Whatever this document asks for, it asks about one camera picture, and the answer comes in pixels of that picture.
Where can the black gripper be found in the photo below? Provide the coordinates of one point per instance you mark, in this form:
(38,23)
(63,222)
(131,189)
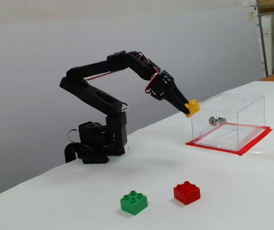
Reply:
(167,88)

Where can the yellow lego brick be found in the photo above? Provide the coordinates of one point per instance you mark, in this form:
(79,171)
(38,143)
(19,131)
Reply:
(194,109)

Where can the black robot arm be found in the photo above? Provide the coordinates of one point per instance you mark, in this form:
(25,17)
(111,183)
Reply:
(91,93)

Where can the transparent acrylic box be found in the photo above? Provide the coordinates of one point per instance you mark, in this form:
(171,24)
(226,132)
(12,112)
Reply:
(228,124)

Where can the red lego brick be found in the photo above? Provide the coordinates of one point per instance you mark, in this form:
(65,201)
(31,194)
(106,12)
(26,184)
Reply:
(187,192)

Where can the green lego brick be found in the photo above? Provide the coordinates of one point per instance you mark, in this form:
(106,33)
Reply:
(134,203)

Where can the silver cam lock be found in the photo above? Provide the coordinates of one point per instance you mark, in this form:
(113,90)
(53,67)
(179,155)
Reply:
(214,121)

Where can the black table clamp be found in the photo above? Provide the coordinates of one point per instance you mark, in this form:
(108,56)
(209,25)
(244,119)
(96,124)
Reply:
(69,153)

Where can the red tape frame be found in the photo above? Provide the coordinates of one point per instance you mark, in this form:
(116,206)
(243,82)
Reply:
(247,149)

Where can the metal shelf frame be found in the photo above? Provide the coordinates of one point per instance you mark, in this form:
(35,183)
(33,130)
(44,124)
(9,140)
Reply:
(262,48)

